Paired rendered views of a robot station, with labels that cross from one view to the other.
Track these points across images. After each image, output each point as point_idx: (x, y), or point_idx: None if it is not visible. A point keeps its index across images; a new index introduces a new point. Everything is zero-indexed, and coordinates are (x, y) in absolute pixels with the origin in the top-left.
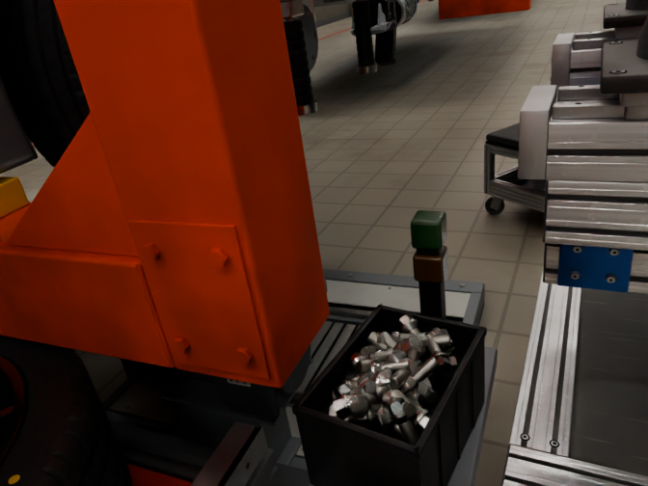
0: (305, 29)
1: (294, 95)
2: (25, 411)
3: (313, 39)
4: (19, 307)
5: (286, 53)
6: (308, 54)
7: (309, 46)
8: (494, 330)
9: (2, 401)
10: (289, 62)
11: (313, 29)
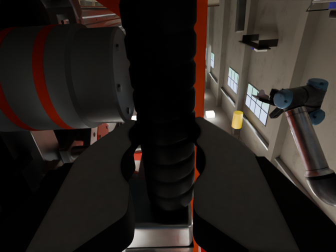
0: (127, 88)
1: (206, 28)
2: None
3: (119, 80)
4: None
5: (206, 44)
6: (122, 54)
7: (122, 66)
8: None
9: None
10: (206, 41)
11: (120, 95)
